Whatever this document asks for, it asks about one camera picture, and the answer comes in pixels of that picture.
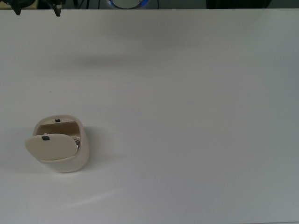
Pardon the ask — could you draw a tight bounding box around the cream trash can lid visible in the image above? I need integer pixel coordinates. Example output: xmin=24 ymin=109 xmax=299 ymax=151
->
xmin=24 ymin=133 xmax=78 ymax=161

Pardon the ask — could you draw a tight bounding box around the small cream trash can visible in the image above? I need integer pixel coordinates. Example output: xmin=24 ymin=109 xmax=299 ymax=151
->
xmin=24 ymin=114 xmax=90 ymax=174

